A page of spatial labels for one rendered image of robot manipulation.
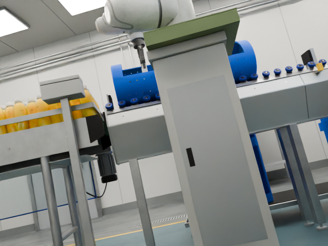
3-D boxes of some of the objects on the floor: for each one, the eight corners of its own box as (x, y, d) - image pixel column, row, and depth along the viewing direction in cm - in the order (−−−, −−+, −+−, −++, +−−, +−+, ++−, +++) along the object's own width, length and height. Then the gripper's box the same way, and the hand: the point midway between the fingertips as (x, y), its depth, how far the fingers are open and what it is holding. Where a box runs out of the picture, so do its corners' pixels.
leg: (329, 228, 171) (297, 122, 181) (320, 231, 171) (288, 124, 181) (323, 227, 177) (293, 124, 187) (315, 229, 176) (284, 126, 186)
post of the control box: (104, 301, 139) (67, 97, 155) (95, 304, 139) (59, 98, 155) (105, 298, 143) (69, 99, 159) (96, 300, 143) (61, 100, 159)
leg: (316, 224, 185) (287, 126, 195) (307, 227, 184) (278, 128, 194) (311, 223, 191) (283, 127, 201) (302, 225, 190) (275, 129, 200)
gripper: (143, 33, 180) (152, 69, 176) (144, 47, 199) (152, 79, 195) (131, 35, 180) (139, 71, 176) (133, 49, 198) (140, 82, 195)
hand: (145, 71), depth 186 cm, fingers open, 6 cm apart
